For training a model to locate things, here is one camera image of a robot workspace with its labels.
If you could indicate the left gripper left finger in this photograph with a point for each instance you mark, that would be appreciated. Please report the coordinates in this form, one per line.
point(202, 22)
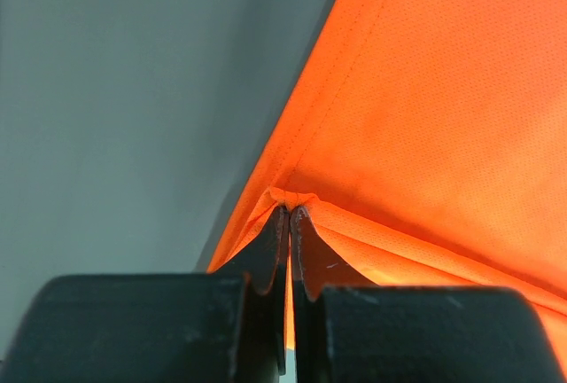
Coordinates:
point(224, 326)

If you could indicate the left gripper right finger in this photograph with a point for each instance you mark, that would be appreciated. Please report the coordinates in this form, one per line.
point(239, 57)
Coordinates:
point(348, 329)

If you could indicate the orange t-shirt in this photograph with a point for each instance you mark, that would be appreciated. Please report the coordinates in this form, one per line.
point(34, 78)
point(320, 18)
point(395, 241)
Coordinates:
point(427, 141)

